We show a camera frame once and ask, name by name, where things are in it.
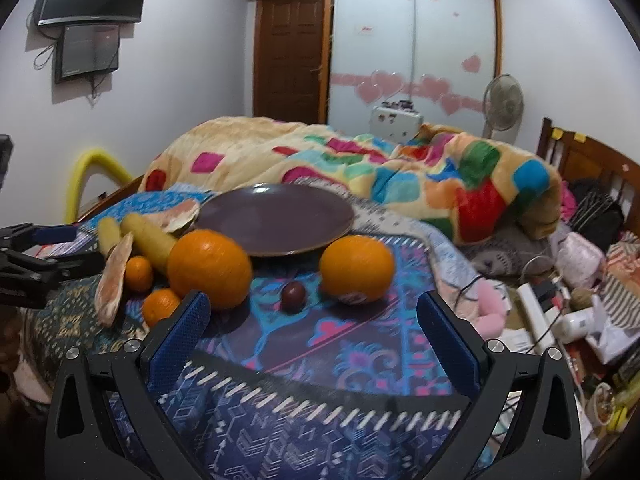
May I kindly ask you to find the blue patterned bedspread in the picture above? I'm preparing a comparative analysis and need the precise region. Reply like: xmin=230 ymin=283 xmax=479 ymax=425
xmin=19 ymin=181 xmax=507 ymax=480

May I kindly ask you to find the grey patterned pillow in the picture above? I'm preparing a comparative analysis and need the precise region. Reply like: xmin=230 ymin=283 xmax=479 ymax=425
xmin=458 ymin=226 xmax=554 ymax=278

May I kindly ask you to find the white suitcase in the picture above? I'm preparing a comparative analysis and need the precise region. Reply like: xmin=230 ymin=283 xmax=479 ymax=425
xmin=369 ymin=100 xmax=423 ymax=144

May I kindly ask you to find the standing electric fan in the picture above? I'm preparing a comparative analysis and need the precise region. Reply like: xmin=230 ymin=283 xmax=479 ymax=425
xmin=483 ymin=74 xmax=524 ymax=139

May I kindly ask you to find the white power strip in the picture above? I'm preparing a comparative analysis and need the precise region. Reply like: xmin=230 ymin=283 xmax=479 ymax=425
xmin=516 ymin=284 xmax=560 ymax=354

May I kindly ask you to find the pink plush toy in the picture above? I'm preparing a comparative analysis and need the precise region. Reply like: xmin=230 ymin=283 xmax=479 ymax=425
xmin=472 ymin=280 xmax=508 ymax=340

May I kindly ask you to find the small wall monitor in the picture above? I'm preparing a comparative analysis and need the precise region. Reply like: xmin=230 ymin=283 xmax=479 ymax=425
xmin=54 ymin=24 xmax=120 ymax=84

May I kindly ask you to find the brown wooden door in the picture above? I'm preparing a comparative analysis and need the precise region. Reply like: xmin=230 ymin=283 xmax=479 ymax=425
xmin=253 ymin=0 xmax=323 ymax=124

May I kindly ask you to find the black clothing pile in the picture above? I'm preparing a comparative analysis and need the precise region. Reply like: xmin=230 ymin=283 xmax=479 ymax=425
xmin=568 ymin=179 xmax=625 ymax=254

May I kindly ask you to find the dark red jujube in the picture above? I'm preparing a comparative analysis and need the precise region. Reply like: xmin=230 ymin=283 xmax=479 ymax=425
xmin=280 ymin=281 xmax=307 ymax=313

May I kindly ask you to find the white wardrobe with hearts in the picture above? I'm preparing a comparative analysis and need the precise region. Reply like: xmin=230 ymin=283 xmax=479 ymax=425
xmin=326 ymin=0 xmax=498 ymax=136

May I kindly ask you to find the small mandarin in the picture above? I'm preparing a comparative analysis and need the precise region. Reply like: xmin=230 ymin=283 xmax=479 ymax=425
xmin=142 ymin=288 xmax=180 ymax=328
xmin=124 ymin=256 xmax=154 ymax=294

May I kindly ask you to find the wooden headboard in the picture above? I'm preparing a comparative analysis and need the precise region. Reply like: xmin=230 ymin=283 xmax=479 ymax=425
xmin=537 ymin=117 xmax=640 ymax=235

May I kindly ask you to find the colourful patchwork blanket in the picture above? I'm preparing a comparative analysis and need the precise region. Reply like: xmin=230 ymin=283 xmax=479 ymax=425
xmin=140 ymin=116 xmax=562 ymax=245

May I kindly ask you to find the large orange with sticker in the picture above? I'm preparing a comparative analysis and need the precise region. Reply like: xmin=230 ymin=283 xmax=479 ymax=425
xmin=167 ymin=230 xmax=253 ymax=310

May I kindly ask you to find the dark purple plate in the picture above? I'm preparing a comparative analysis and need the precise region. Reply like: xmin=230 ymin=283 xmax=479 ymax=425
xmin=195 ymin=183 xmax=355 ymax=257

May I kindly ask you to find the pomelo segment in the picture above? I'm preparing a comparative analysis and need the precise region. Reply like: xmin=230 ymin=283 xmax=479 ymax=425
xmin=144 ymin=198 xmax=201 ymax=234
xmin=94 ymin=233 xmax=134 ymax=327

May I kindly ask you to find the yellow foam tube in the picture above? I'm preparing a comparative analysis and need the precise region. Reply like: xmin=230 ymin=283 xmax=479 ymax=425
xmin=64 ymin=148 xmax=134 ymax=223

